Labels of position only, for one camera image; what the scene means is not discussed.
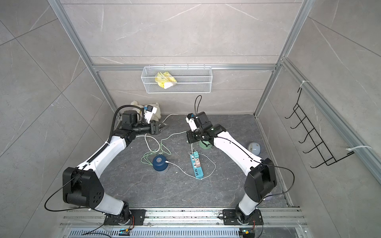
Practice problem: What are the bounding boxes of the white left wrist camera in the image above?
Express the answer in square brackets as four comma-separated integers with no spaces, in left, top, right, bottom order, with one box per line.
[144,105,157,124]

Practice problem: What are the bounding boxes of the cream plush toy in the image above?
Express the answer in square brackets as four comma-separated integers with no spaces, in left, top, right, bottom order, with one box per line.
[131,101,161,122]

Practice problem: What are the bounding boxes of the white wire mesh basket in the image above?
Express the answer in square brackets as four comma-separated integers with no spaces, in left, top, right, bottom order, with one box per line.
[141,65,213,94]

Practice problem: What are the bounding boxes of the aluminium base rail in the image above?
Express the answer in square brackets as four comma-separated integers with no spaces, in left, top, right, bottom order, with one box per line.
[56,207,312,238]

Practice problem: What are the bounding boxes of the green cordless meat grinder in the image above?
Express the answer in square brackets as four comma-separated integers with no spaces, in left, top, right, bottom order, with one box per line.
[199,140,212,149]

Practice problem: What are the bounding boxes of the thin white USB cable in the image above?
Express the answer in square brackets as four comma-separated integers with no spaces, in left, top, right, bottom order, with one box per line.
[164,151,217,180]

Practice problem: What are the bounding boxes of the grey round alarm clock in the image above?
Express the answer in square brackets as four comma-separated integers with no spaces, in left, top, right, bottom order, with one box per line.
[248,142,262,156]

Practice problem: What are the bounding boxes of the black wall hook rack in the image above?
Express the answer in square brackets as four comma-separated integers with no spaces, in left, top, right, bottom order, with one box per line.
[285,88,355,169]

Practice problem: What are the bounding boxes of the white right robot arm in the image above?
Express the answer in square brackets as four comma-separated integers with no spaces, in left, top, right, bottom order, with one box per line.
[186,95,295,224]

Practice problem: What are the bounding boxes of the pink USB charger adapter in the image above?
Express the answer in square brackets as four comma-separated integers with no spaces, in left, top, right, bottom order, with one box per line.
[194,159,201,168]

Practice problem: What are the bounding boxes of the teal square charger block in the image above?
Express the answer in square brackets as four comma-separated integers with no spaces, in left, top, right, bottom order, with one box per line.
[193,151,199,159]

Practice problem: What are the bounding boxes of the teal power strip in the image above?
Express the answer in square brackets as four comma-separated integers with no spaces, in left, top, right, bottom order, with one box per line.
[190,151,204,179]

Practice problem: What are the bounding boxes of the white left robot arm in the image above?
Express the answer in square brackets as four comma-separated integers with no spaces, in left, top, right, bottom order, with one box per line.
[60,105,161,225]

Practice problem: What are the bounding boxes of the green charging cable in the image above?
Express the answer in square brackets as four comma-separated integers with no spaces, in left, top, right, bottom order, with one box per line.
[139,130,188,166]

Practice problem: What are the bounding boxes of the yellow crumpled bag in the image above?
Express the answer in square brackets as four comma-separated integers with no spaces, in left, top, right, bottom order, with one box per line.
[155,71,177,89]

